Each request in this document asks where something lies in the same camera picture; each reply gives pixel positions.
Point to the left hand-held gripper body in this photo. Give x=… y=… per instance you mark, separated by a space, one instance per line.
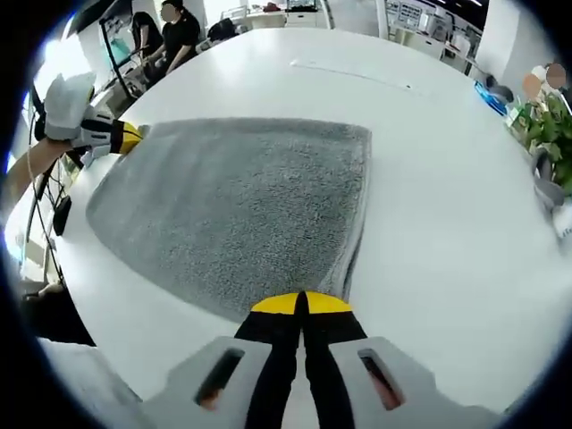
x=67 y=107

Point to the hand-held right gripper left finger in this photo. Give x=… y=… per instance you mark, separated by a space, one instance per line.
x=268 y=357

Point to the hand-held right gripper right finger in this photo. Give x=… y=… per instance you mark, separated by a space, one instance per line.
x=330 y=357

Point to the grey towel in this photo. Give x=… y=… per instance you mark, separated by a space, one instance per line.
x=232 y=205

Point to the black device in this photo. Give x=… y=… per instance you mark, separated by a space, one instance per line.
x=62 y=215

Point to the person's white clothing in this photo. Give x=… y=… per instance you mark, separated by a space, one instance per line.
x=89 y=380

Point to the white spray bottle blue top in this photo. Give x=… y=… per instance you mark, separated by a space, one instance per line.
x=565 y=228

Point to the grey plant pot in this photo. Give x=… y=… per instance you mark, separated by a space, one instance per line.
x=547 y=183

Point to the blue packet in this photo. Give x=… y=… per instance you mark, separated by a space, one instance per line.
x=489 y=96

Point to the green potted plant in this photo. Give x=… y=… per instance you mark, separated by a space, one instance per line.
x=552 y=125

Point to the black metal frame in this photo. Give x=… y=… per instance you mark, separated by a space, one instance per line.
x=117 y=58

